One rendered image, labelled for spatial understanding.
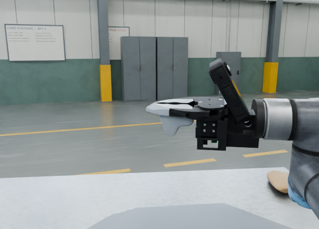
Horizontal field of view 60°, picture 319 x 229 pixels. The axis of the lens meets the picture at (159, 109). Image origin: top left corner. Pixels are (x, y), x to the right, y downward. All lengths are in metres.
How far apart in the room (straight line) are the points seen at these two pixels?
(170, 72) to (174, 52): 0.63
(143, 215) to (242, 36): 9.86
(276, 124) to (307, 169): 0.09
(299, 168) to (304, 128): 0.08
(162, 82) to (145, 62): 0.82
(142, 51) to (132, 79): 0.87
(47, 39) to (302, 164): 8.55
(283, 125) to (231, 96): 0.10
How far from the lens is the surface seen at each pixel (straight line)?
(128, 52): 8.36
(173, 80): 8.78
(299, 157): 0.55
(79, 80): 8.89
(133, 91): 8.47
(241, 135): 0.53
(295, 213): 1.04
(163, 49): 8.62
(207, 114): 0.48
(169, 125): 0.52
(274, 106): 0.51
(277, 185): 1.13
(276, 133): 0.51
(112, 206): 0.99
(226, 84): 0.48
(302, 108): 0.52
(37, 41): 8.88
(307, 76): 12.46
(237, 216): 0.91
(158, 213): 0.90
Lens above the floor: 1.56
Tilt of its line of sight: 12 degrees down
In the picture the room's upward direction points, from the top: straight up
